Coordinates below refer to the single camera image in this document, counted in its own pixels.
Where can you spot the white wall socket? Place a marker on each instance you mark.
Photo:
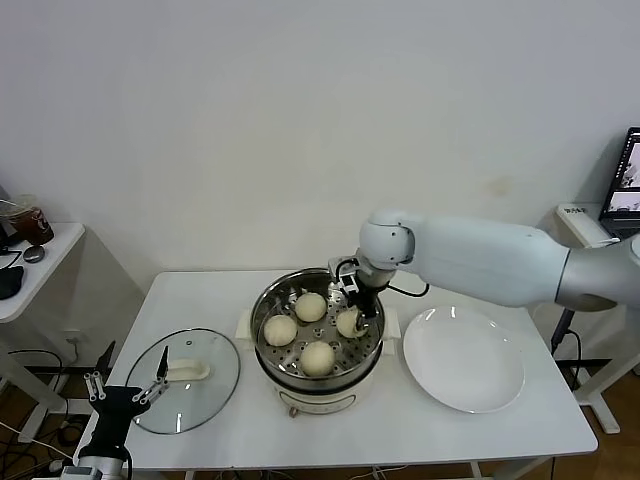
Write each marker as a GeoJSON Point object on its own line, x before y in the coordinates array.
{"type": "Point", "coordinates": [74, 339]}

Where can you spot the open black laptop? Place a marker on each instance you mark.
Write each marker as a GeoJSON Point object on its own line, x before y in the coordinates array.
{"type": "Point", "coordinates": [625, 200]}

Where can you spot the steel steamer pot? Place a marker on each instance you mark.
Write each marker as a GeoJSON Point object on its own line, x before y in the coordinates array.
{"type": "Point", "coordinates": [320, 400]}

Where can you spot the white side table with laptop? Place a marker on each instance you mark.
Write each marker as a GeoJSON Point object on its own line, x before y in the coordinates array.
{"type": "Point", "coordinates": [600, 410]}

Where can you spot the white steamed baozi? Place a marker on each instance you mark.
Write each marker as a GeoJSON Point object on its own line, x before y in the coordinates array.
{"type": "Point", "coordinates": [310, 306]}
{"type": "Point", "coordinates": [317, 358]}
{"type": "Point", "coordinates": [280, 331]}
{"type": "Point", "coordinates": [345, 322]}

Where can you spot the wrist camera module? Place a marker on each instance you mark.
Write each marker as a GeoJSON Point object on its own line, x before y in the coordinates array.
{"type": "Point", "coordinates": [345, 274]}
{"type": "Point", "coordinates": [77, 472]}

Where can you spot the white round plate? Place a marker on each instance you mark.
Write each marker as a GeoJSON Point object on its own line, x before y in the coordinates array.
{"type": "Point", "coordinates": [460, 360]}

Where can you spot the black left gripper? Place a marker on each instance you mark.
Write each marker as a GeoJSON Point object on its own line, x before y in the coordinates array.
{"type": "Point", "coordinates": [117, 407]}

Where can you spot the black desk device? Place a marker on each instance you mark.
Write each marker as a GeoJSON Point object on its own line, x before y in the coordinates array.
{"type": "Point", "coordinates": [4, 235]}

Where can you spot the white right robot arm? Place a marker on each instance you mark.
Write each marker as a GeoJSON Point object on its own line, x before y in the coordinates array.
{"type": "Point", "coordinates": [475, 260]}

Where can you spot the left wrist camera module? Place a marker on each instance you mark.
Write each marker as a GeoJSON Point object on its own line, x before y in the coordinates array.
{"type": "Point", "coordinates": [77, 472]}

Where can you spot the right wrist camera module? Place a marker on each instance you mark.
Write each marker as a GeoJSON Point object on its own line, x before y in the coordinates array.
{"type": "Point", "coordinates": [345, 274]}

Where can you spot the perforated stainless steel steamer basket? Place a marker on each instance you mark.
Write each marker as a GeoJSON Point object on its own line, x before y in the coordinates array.
{"type": "Point", "coordinates": [360, 350]}

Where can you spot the white side table with cup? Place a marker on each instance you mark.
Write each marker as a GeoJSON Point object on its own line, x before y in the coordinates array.
{"type": "Point", "coordinates": [55, 260]}

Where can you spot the iced coffee plastic cup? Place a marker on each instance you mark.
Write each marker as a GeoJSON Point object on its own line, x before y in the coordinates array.
{"type": "Point", "coordinates": [35, 230]}

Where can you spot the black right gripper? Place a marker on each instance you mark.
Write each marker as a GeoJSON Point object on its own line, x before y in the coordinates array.
{"type": "Point", "coordinates": [366, 300]}

